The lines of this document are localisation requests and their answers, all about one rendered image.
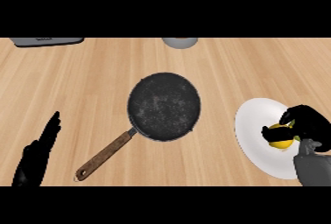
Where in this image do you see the black pan with wooden handle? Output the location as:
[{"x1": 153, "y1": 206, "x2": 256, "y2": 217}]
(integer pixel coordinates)
[{"x1": 74, "y1": 72, "x2": 203, "y2": 182}]

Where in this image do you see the grey round bowl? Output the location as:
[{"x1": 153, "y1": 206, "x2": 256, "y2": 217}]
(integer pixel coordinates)
[{"x1": 162, "y1": 37, "x2": 200, "y2": 50}]

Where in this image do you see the white plate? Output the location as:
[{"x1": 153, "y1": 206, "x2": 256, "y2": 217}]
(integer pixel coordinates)
[{"x1": 234, "y1": 97, "x2": 308, "y2": 180}]

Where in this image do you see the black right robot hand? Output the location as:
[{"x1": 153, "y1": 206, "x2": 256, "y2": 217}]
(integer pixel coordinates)
[{"x1": 261, "y1": 104, "x2": 331, "y2": 153}]

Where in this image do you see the grey flat appliance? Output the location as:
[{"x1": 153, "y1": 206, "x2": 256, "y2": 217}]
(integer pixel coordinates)
[{"x1": 9, "y1": 37, "x2": 86, "y2": 48}]

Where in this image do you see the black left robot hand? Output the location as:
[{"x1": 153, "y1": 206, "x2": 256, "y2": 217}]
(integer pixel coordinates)
[{"x1": 11, "y1": 110, "x2": 63, "y2": 187}]

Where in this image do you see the yellow lemon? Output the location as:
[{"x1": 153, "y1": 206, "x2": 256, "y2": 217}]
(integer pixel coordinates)
[{"x1": 268, "y1": 121, "x2": 302, "y2": 150}]

